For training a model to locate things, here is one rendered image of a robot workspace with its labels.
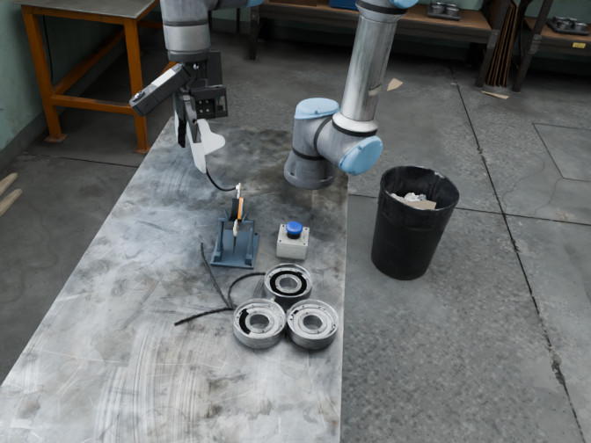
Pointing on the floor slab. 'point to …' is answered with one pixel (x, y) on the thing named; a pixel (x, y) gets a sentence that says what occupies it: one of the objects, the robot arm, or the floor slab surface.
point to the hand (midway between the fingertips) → (189, 161)
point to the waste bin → (411, 221)
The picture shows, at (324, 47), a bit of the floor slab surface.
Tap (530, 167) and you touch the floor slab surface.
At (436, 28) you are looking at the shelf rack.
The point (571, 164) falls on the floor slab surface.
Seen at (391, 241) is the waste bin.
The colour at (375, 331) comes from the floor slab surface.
